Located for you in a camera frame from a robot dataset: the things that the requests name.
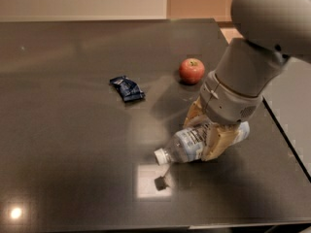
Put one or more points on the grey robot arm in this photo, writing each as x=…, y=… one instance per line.
x=272, y=32

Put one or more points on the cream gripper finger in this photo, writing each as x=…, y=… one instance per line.
x=218, y=139
x=195, y=115

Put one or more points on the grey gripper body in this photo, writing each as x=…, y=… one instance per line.
x=227, y=103

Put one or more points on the red apple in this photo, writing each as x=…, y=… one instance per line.
x=191, y=71

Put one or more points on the blue label plastic bottle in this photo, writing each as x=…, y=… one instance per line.
x=187, y=144

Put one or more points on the grey side table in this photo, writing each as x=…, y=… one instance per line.
x=289, y=98

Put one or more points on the dark blue snack packet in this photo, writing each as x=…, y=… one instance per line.
x=127, y=89

